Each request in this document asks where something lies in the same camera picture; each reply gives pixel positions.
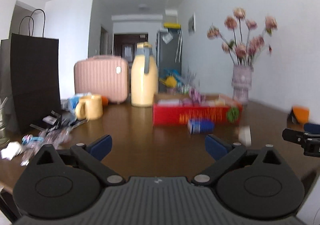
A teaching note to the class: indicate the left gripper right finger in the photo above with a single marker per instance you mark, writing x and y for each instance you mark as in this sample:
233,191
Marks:
226,156

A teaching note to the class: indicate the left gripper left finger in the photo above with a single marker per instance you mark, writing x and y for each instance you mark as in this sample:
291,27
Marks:
89,157

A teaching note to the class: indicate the purple satin scrunchie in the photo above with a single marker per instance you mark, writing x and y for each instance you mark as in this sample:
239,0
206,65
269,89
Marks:
196,96

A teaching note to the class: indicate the orange black box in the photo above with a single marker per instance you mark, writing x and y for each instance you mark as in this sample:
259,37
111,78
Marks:
298,115

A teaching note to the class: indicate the blue tissue pack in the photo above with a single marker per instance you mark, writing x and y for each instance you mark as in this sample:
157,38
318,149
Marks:
197,126

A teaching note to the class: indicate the yellow ceramic mug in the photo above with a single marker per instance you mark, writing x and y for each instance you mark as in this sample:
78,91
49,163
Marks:
89,107

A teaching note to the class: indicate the red cardboard box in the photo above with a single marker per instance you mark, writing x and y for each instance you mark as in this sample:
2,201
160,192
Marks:
173,110

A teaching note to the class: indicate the orange fruit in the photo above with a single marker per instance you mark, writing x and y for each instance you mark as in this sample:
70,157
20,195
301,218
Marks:
104,100

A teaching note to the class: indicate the purple glass vase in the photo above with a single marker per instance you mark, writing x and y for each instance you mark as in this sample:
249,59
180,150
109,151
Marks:
241,83

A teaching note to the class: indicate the pink small suitcase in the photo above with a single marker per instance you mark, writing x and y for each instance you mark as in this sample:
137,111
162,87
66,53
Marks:
104,75

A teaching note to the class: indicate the colourful clutter pile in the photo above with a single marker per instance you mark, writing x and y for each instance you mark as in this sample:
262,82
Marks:
175,83

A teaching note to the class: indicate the yellow thermos jug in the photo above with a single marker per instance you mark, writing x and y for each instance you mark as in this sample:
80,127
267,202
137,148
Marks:
144,76

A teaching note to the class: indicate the black paper bag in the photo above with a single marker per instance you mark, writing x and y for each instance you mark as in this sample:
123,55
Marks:
29,80

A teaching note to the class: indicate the dried pink roses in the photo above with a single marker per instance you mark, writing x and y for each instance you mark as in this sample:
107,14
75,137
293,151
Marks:
243,48

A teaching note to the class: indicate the dark entrance door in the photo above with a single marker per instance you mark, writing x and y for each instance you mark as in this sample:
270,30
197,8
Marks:
125,45

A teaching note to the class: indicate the grey refrigerator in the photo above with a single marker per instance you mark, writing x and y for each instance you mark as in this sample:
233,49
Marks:
169,52

